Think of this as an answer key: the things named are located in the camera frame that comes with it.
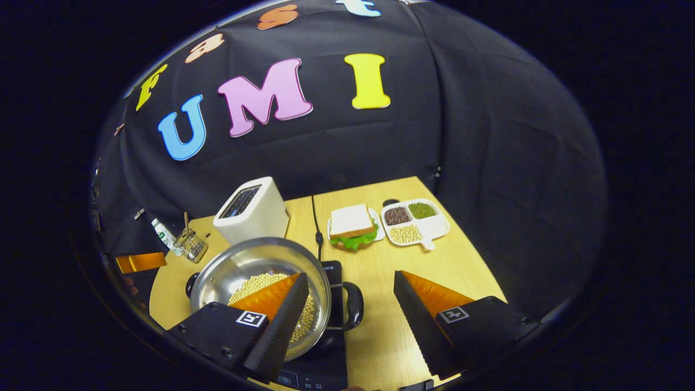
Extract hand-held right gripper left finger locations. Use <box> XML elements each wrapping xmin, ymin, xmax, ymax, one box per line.
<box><xmin>168</xmin><ymin>273</ymin><xmax>310</xmax><ymax>383</ymax></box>

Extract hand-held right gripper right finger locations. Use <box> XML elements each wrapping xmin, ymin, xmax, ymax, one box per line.
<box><xmin>393</xmin><ymin>270</ymin><xmax>542</xmax><ymax>381</ymax></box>

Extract black induction cooktop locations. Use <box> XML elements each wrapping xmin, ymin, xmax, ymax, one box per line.
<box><xmin>271</xmin><ymin>261</ymin><xmax>351</xmax><ymax>391</ymax></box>

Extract stainless steel pot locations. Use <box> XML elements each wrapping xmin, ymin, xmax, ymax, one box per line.
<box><xmin>186</xmin><ymin>237</ymin><xmax>364</xmax><ymax>362</ymax></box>

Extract white drink bottle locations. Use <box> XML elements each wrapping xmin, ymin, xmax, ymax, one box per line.
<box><xmin>151</xmin><ymin>218</ymin><xmax>177</xmax><ymax>250</ymax></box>

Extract pile of soybeans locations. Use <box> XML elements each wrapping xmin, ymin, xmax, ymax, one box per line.
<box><xmin>228</xmin><ymin>273</ymin><xmax>317</xmax><ymax>344</ymax></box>

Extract small soybean portion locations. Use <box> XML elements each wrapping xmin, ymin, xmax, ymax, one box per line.
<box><xmin>389</xmin><ymin>224</ymin><xmax>423</xmax><ymax>244</ymax></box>

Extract white divided tray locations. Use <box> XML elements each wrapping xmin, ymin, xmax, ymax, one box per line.
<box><xmin>380</xmin><ymin>198</ymin><xmax>451</xmax><ymax>251</ymax></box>

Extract pile of red beans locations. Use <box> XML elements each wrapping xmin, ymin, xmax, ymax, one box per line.
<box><xmin>384</xmin><ymin>206</ymin><xmax>412</xmax><ymax>226</ymax></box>

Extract sandwich with lettuce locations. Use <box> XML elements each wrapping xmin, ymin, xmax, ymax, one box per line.
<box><xmin>330</xmin><ymin>204</ymin><xmax>379</xmax><ymax>251</ymax></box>

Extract metal wire basket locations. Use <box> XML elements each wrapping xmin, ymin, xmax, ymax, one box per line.
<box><xmin>174</xmin><ymin>228</ymin><xmax>209</xmax><ymax>264</ymax></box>

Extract black power cable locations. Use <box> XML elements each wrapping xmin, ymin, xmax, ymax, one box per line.
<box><xmin>311</xmin><ymin>195</ymin><xmax>325</xmax><ymax>262</ymax></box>

